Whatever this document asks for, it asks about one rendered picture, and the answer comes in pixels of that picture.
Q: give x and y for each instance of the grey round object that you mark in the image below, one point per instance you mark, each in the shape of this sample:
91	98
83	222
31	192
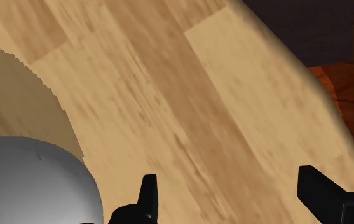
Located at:
31	183

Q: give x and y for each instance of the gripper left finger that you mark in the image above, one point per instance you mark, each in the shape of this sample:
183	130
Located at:
148	201

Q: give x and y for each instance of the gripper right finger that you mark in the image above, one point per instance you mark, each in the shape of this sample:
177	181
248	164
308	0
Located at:
328	198

